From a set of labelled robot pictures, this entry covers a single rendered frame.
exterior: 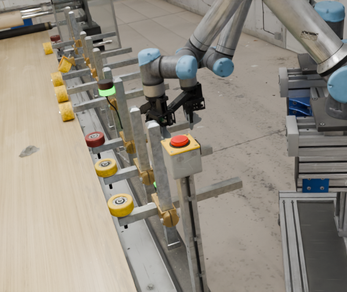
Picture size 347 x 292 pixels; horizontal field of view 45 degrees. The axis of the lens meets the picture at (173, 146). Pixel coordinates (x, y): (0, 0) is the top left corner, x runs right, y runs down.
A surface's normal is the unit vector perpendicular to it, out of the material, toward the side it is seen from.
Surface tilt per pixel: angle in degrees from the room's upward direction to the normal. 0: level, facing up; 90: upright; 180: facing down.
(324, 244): 0
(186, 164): 90
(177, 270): 0
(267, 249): 0
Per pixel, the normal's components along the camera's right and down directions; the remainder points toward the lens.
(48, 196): -0.13, -0.86
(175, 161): 0.32, 0.43
